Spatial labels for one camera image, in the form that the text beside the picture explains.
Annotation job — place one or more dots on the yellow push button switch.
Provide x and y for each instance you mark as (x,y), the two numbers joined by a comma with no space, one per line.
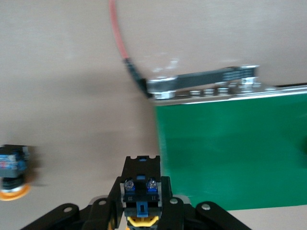
(141,191)
(12,167)

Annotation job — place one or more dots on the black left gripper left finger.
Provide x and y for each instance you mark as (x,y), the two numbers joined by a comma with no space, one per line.
(96,215)

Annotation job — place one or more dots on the green conveyor belt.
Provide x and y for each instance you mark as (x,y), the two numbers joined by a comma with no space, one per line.
(227,148)

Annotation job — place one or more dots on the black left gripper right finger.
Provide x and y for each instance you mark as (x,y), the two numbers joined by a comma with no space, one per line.
(187,218)

